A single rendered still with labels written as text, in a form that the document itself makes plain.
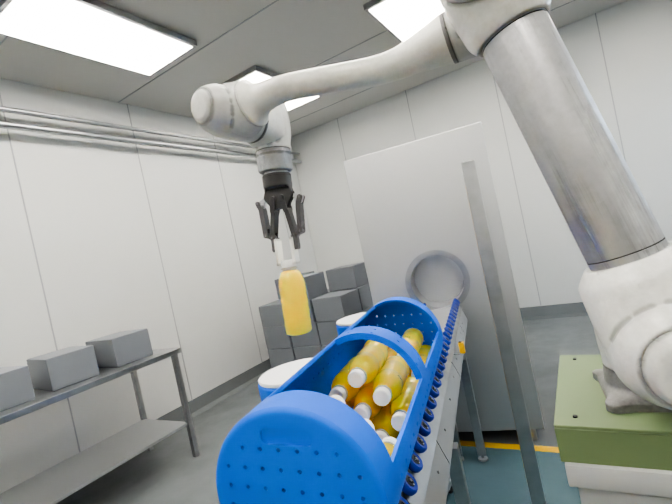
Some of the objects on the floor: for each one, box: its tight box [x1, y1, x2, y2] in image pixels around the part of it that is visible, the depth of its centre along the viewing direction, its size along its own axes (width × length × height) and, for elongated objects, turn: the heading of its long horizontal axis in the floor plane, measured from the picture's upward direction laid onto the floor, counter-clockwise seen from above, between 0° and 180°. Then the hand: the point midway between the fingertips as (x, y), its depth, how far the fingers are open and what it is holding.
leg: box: [461, 357, 488, 462], centre depth 245 cm, size 6×6×63 cm
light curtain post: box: [461, 159, 546, 504], centre depth 185 cm, size 6×6×170 cm
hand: (286, 251), depth 105 cm, fingers closed on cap, 4 cm apart
